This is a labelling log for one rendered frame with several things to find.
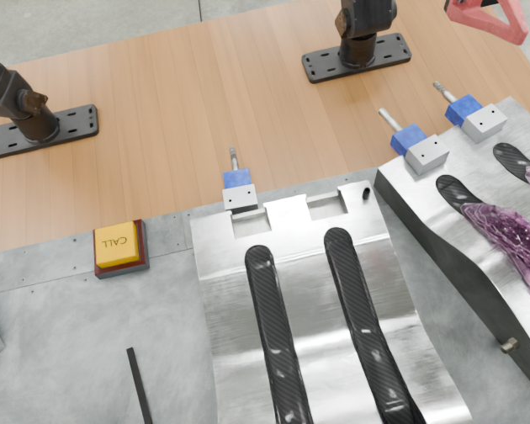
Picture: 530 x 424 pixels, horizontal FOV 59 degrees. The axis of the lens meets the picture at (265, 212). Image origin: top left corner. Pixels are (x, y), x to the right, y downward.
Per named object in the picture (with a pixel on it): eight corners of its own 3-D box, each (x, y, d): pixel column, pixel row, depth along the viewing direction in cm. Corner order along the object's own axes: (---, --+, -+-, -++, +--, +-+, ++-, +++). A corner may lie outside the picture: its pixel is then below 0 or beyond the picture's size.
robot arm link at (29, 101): (18, 102, 72) (34, 75, 75) (-30, 96, 74) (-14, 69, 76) (39, 127, 78) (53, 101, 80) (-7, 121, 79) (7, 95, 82)
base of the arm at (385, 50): (421, 26, 81) (406, 0, 84) (310, 52, 80) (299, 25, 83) (412, 60, 88) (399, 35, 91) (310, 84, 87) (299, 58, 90)
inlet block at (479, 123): (418, 99, 80) (426, 77, 75) (442, 87, 81) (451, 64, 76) (470, 153, 74) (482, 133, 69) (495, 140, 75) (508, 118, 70)
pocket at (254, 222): (232, 222, 69) (228, 210, 66) (267, 214, 69) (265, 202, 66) (237, 250, 67) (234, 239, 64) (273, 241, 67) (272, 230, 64)
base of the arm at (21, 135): (81, 106, 78) (79, 76, 82) (-38, 134, 78) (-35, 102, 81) (99, 135, 85) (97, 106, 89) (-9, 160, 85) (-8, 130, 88)
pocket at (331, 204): (303, 206, 69) (303, 193, 66) (337, 198, 69) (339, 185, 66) (310, 233, 67) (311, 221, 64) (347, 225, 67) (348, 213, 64)
